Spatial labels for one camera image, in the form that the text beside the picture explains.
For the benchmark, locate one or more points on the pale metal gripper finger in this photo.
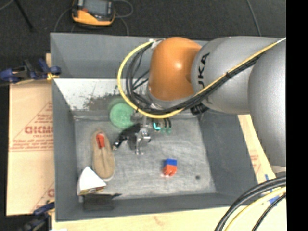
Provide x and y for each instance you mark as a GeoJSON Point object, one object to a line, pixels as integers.
{"type": "Point", "coordinates": [144, 140]}
{"type": "Point", "coordinates": [137, 147]}

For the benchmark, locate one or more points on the beige slip-on shoe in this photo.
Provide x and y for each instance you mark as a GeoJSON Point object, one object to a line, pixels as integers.
{"type": "Point", "coordinates": [103, 156]}

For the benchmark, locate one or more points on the grey metal bin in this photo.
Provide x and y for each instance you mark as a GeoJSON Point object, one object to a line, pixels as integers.
{"type": "Point", "coordinates": [154, 179]}

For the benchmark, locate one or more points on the red and blue toy block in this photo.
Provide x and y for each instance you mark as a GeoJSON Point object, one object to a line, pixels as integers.
{"type": "Point", "coordinates": [169, 167]}

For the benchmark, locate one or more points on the white triangular packet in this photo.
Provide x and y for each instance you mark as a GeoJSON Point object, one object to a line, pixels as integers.
{"type": "Point", "coordinates": [90, 180]}

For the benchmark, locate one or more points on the dark grey flat box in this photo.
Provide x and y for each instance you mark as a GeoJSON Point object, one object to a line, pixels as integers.
{"type": "Point", "coordinates": [98, 203]}

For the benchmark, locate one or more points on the brown cardboard board red print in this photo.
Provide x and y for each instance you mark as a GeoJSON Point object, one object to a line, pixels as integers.
{"type": "Point", "coordinates": [29, 153]}

